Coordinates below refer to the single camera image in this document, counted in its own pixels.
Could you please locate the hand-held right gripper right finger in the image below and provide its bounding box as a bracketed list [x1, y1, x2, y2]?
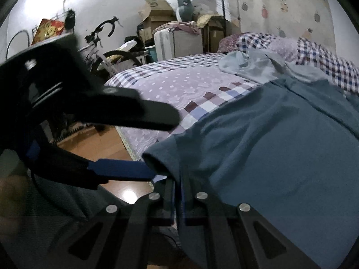
[179, 171, 320, 269]

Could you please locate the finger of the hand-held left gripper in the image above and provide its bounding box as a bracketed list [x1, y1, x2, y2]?
[81, 87, 181, 131]
[26, 140, 156, 189]

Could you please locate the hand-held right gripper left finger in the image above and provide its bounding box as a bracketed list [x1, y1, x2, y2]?
[32, 176, 177, 269]

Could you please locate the teal blue shirt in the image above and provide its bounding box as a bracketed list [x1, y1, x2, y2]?
[142, 76, 359, 269]

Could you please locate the black clothes rack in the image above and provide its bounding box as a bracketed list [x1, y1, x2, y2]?
[193, 0, 242, 37]

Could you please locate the checkered bed sheet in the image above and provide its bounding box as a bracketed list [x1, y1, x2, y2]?
[104, 53, 281, 160]

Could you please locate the red and gold picture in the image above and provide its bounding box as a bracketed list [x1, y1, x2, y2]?
[31, 18, 65, 45]

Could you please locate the black bicycle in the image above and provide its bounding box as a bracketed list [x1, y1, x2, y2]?
[77, 17, 149, 76]

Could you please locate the white storage box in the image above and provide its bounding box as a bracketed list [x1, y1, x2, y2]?
[154, 21, 204, 61]

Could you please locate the cardboard box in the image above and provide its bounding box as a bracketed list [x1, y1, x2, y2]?
[196, 14, 242, 54]
[137, 0, 177, 44]

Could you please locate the grey-green plush toy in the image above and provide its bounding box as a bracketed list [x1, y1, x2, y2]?
[168, 0, 194, 23]

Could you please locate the light grey-blue garment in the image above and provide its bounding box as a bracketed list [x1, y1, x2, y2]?
[219, 51, 328, 85]

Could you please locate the pineapple print curtain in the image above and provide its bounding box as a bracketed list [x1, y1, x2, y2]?
[226, 0, 337, 54]

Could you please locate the bunched checkered quilt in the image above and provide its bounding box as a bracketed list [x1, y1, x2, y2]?
[217, 32, 359, 96]

